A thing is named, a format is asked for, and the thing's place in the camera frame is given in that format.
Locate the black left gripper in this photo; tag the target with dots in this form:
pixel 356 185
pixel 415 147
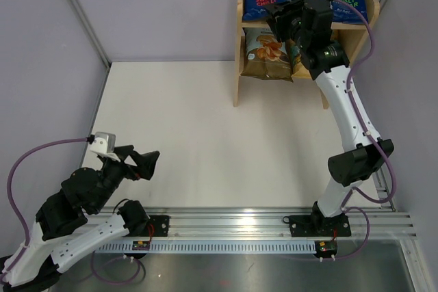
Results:
pixel 145 163

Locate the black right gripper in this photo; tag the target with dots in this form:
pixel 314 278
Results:
pixel 295 6

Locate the olive light-blue chips bag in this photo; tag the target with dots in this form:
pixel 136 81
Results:
pixel 265 57

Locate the large kettle cooked chips bag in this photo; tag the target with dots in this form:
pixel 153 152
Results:
pixel 297 63

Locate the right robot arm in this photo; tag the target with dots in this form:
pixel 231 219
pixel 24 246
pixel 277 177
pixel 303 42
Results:
pixel 308 23

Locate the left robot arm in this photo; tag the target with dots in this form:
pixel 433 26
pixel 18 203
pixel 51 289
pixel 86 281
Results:
pixel 49 250

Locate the wooden two-tier shelf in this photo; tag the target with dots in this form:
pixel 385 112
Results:
pixel 351 37

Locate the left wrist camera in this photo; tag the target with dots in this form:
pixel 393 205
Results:
pixel 103 145

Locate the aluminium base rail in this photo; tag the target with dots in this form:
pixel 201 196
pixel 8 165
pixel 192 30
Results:
pixel 251 231

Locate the aluminium corner frame post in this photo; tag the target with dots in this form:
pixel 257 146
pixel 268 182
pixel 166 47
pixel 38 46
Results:
pixel 89 31

